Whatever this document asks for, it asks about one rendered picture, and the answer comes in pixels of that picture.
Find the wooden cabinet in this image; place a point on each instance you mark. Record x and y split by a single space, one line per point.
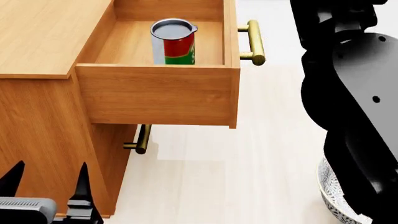
37 112

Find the open wooden drawer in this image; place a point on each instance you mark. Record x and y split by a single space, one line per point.
155 95

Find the red green metal can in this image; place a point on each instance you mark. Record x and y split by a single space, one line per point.
178 47

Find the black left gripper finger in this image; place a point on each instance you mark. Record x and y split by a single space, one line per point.
83 186
12 182

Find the grey camera box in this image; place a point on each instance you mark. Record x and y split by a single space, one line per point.
25 210

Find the closed wooden drawer front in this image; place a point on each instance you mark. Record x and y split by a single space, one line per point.
112 151

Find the white patterned basket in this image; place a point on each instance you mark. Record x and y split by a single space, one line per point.
331 196

